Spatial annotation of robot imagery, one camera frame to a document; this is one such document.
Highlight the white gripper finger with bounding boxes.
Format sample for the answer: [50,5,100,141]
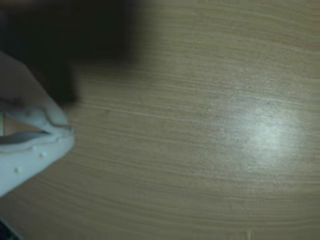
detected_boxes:
[0,130,76,199]
[0,51,73,131]

